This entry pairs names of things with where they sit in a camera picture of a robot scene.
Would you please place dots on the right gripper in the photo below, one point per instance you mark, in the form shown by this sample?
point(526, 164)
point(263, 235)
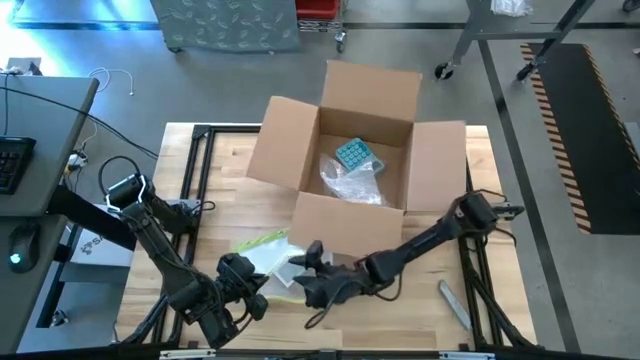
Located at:
point(335, 287)

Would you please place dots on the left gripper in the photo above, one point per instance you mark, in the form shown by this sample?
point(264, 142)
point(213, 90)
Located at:
point(240, 295)

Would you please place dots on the white card box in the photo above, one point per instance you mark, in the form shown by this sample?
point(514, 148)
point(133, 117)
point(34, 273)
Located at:
point(287, 273)

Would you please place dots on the clear pouch with green edge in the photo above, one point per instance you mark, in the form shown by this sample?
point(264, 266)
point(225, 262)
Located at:
point(265, 255)

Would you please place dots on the brown taped cardboard box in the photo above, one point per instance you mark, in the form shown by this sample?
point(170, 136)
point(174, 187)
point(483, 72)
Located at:
point(350, 230)

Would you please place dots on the clear bubble wrap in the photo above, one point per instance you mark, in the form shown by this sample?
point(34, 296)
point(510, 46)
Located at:
point(352, 187)

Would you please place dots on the teal calculator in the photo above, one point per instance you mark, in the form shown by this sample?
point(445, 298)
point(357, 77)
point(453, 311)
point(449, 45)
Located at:
point(356, 154)

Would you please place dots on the grey utility knife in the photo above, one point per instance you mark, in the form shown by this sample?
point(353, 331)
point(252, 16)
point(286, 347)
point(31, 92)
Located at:
point(455, 305)

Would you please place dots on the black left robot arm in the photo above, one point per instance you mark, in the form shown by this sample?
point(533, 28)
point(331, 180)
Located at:
point(155, 240)

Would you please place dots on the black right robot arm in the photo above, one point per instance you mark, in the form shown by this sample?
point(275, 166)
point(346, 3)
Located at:
point(425, 240)

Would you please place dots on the white box with logo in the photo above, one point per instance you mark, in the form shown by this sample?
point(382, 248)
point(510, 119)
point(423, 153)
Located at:
point(100, 245)

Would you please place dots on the white power strip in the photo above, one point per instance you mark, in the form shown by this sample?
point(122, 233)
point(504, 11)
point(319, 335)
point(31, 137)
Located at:
point(76, 161)

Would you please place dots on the black computer mouse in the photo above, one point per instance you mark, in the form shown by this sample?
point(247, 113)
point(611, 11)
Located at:
point(22, 247)

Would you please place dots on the grey leaf-patterned partition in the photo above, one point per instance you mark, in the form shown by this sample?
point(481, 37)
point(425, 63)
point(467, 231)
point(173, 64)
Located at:
point(225, 22)

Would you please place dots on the black keyboard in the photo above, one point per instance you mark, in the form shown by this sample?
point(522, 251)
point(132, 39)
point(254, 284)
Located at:
point(12, 165)

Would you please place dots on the grey desk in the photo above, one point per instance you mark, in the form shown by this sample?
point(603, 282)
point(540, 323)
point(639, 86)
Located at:
point(40, 115)

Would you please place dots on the black mat with striped edge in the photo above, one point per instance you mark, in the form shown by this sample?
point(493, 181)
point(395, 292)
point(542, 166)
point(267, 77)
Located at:
point(585, 130)

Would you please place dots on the white cloth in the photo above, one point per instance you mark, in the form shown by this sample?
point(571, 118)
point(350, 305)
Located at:
point(510, 6)

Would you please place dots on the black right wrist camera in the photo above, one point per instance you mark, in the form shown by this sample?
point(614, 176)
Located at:
point(315, 252)

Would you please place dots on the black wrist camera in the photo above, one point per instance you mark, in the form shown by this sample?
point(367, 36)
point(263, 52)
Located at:
point(315, 252)
point(232, 265)

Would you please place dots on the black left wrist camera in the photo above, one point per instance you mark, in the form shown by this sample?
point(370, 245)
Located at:
point(232, 265)

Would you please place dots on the black aluminium table frame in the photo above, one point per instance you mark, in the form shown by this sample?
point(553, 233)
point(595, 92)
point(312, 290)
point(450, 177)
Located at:
point(225, 128)

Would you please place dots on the grey rolling table frame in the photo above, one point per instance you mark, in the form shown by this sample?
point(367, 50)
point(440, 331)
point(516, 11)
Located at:
point(480, 30)

